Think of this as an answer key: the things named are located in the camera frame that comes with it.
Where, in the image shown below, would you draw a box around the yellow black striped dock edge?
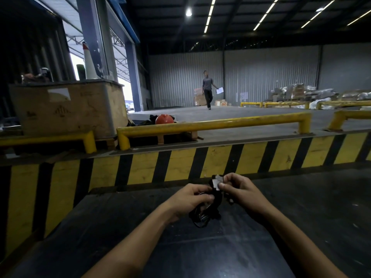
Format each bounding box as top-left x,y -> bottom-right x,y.
0,131 -> 371,259

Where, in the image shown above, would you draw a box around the stacked cardboard boxes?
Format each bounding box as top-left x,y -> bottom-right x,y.
194,88 -> 207,106

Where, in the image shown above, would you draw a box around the dark helmet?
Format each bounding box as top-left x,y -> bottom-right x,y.
38,67 -> 53,82

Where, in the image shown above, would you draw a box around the person's right hand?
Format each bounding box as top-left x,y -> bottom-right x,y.
218,173 -> 270,222

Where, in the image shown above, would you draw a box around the orange hard hat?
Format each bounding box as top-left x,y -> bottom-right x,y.
155,114 -> 175,125

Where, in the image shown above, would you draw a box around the person's left forearm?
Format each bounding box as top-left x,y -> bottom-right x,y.
82,202 -> 176,278

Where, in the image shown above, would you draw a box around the long yellow guard rail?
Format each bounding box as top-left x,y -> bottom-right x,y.
117,112 -> 312,151

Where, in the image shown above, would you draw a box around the black device with cable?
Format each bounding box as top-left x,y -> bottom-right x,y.
189,175 -> 234,228

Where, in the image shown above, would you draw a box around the white orange traffic cone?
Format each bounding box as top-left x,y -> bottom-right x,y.
82,42 -> 100,80

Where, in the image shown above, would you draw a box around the short yellow guard rail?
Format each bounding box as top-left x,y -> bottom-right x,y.
0,131 -> 97,154

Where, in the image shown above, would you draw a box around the person's left hand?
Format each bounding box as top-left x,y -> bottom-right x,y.
163,183 -> 215,223

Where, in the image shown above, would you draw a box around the pile of wrapped goods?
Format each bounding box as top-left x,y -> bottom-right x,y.
270,83 -> 371,110

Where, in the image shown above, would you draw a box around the large wooden crate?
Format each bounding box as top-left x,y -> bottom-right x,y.
9,79 -> 129,139

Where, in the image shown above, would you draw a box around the person's right forearm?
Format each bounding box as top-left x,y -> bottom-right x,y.
254,203 -> 348,278

